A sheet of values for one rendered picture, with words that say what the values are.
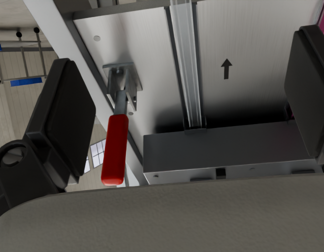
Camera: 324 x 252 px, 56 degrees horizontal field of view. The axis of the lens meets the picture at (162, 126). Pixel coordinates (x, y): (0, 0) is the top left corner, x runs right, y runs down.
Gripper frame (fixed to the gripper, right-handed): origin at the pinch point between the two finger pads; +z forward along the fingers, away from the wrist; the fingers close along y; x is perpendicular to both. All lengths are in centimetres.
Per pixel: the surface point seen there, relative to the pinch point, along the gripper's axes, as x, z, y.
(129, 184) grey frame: -34.9, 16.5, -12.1
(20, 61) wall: -474, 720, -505
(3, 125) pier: -533, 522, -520
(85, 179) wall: -930, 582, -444
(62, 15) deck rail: -1.4, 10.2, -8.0
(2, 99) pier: -487, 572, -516
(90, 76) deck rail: -7.6, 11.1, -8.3
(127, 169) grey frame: -32.9, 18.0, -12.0
